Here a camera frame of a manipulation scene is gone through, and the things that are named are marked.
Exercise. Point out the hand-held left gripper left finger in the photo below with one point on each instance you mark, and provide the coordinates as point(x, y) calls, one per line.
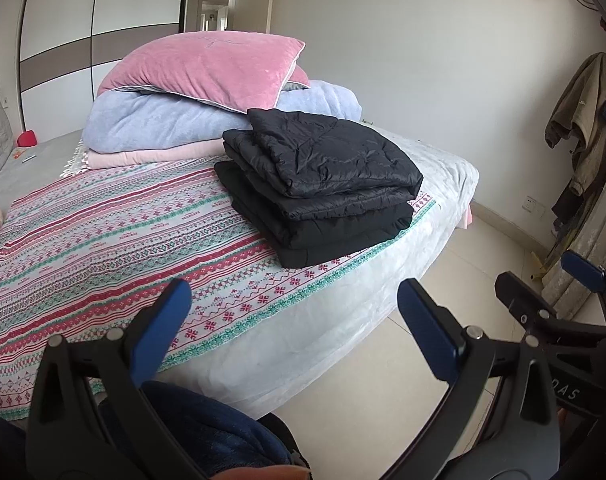
point(165, 325)

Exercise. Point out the person's dark blue pants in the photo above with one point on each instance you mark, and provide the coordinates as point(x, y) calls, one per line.
point(208, 425)

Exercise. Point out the small pink pillow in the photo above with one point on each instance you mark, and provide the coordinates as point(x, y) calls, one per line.
point(298, 80)

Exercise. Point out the large pink pillow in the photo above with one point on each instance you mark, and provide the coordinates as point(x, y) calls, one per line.
point(208, 65)

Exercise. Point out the red green patterned blanket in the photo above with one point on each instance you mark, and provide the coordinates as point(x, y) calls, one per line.
point(133, 240)

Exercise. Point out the black fleece garment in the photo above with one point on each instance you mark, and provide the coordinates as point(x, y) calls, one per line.
point(333, 240)

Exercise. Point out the pale pink folded blanket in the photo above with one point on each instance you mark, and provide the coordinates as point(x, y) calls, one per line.
point(148, 156)

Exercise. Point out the light blue blanket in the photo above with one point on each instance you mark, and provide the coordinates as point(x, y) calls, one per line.
point(148, 120)

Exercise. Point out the white and brown wardrobe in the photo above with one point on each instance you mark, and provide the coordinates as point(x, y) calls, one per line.
point(133, 10)

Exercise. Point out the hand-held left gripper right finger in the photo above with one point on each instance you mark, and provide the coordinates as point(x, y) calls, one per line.
point(425, 325)

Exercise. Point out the olive hanging jacket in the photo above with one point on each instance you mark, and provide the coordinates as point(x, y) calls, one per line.
point(583, 105)

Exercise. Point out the white wall socket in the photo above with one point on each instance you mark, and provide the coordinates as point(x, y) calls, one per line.
point(534, 205)

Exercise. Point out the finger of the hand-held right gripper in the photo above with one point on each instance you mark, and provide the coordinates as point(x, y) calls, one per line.
point(583, 272)
point(533, 310)

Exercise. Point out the black puffer jacket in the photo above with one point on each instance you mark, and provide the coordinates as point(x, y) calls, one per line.
point(333, 160)

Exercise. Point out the small red object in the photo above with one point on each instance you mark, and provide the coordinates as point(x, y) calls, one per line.
point(27, 138)

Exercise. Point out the bed with grey sheet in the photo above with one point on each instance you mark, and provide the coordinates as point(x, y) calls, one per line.
point(333, 320)

